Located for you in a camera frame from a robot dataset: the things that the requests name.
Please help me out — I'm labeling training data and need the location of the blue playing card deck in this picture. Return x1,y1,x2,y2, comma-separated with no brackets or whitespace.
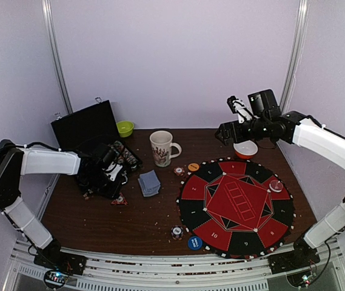
138,170,161,198

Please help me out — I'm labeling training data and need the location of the clear red round button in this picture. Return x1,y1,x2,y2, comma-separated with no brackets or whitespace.
269,179,284,193

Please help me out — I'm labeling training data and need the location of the stack of poker chips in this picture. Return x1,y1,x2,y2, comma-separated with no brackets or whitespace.
173,167,185,176

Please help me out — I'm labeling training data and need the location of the orange big blind button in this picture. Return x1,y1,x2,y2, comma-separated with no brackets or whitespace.
187,162,199,172

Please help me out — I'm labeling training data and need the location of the blue small blind button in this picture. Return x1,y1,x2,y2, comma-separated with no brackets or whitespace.
187,236,203,251

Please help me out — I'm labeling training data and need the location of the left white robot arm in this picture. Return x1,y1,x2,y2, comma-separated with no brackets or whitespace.
0,139,128,269

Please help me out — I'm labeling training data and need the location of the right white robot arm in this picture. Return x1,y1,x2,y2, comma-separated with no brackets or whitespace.
215,89,345,268

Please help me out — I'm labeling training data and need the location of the right poker chip row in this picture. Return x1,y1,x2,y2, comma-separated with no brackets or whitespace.
113,141,139,167

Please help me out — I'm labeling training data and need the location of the red triangular chip holder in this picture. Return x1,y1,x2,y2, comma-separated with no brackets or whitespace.
111,193,128,206

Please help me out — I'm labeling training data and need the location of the white orange bowl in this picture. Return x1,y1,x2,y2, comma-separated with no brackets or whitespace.
233,141,258,159

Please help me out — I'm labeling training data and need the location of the black poker chip case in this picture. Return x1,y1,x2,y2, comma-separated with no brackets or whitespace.
51,101,142,186

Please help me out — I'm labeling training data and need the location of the green plastic bowl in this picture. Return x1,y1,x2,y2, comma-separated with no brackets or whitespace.
116,121,135,138

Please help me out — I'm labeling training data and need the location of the white floral ceramic mug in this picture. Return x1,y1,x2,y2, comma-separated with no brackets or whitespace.
149,130,182,167

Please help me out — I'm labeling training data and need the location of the round red black poker mat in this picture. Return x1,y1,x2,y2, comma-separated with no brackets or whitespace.
176,157,296,259

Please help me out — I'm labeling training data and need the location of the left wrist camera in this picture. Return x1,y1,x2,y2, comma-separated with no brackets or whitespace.
103,162,122,182

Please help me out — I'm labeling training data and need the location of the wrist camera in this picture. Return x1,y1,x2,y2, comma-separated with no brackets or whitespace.
103,162,122,182
227,96,254,123

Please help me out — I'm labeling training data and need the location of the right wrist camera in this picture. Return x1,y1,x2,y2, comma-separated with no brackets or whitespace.
227,96,254,123

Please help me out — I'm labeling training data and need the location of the right aluminium frame post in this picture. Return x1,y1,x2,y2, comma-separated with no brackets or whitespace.
280,0,310,112

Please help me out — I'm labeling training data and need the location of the aluminium frame post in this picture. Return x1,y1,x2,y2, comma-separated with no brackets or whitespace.
41,0,73,114
280,0,310,112

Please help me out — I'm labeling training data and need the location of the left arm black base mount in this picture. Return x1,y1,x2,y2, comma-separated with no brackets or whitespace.
34,249,87,275

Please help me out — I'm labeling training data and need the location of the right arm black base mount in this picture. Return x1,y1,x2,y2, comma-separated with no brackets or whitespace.
269,248,321,274

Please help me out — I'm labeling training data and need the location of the aluminium front rail base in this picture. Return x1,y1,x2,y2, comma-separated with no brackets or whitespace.
1,239,345,290

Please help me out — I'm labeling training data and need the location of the left aluminium frame post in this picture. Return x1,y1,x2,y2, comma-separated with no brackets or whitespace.
41,0,73,114

